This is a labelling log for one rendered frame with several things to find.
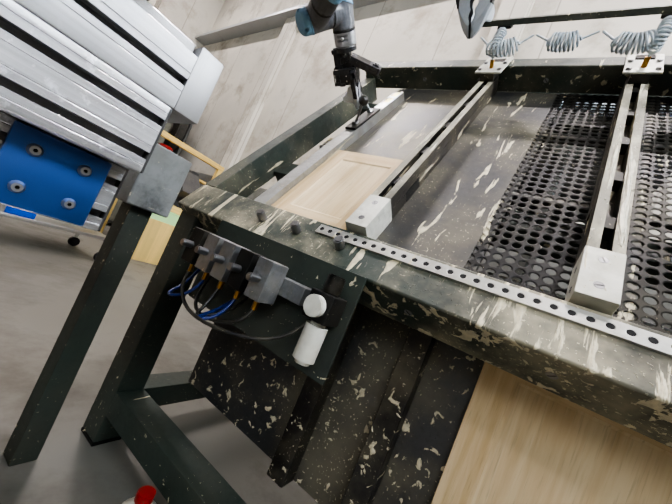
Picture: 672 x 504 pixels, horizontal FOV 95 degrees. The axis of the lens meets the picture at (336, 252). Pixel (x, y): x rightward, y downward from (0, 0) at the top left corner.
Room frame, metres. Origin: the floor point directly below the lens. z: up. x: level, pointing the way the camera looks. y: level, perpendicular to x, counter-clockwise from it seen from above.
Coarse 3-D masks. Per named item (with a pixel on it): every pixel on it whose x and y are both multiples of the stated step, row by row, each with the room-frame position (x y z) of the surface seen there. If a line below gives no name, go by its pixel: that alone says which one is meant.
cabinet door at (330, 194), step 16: (336, 160) 1.09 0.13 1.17; (352, 160) 1.07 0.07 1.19; (368, 160) 1.05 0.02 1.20; (384, 160) 1.03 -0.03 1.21; (400, 160) 1.01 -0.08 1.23; (320, 176) 1.04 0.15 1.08; (336, 176) 1.02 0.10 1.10; (352, 176) 1.00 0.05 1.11; (368, 176) 0.99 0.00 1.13; (384, 176) 0.96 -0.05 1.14; (288, 192) 1.00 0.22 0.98; (304, 192) 0.99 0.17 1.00; (320, 192) 0.97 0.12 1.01; (336, 192) 0.96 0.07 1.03; (352, 192) 0.94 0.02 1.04; (368, 192) 0.92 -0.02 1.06; (288, 208) 0.94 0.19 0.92; (304, 208) 0.92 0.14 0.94; (320, 208) 0.91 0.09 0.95; (336, 208) 0.90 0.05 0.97; (352, 208) 0.88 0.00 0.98; (336, 224) 0.84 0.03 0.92
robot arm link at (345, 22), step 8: (344, 0) 0.90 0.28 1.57; (344, 8) 0.91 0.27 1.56; (352, 8) 0.93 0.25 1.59; (336, 16) 0.91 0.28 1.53; (344, 16) 0.92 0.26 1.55; (352, 16) 0.94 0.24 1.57; (336, 24) 0.93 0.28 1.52; (344, 24) 0.94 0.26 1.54; (352, 24) 0.95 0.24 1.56; (336, 32) 0.96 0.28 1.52; (344, 32) 0.96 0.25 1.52
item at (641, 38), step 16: (544, 16) 1.05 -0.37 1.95; (560, 16) 1.02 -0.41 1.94; (576, 16) 1.00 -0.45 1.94; (592, 16) 0.98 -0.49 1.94; (608, 16) 0.96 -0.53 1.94; (624, 16) 0.94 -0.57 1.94; (560, 32) 1.02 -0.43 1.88; (576, 32) 0.99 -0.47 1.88; (624, 32) 0.92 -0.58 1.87; (640, 32) 0.91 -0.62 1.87; (656, 32) 0.88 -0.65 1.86; (496, 48) 1.12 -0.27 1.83; (512, 48) 1.10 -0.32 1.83; (560, 48) 1.03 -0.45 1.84; (640, 48) 0.91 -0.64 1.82
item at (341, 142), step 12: (396, 96) 1.36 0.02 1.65; (384, 108) 1.30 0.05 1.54; (372, 120) 1.26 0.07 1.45; (348, 132) 1.19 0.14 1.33; (360, 132) 1.22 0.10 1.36; (336, 144) 1.14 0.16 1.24; (348, 144) 1.19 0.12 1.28; (312, 156) 1.11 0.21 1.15; (324, 156) 1.10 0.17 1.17; (300, 168) 1.06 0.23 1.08; (312, 168) 1.07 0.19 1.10; (288, 180) 1.02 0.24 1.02; (300, 180) 1.04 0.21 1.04; (264, 192) 0.99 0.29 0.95; (276, 192) 0.98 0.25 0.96
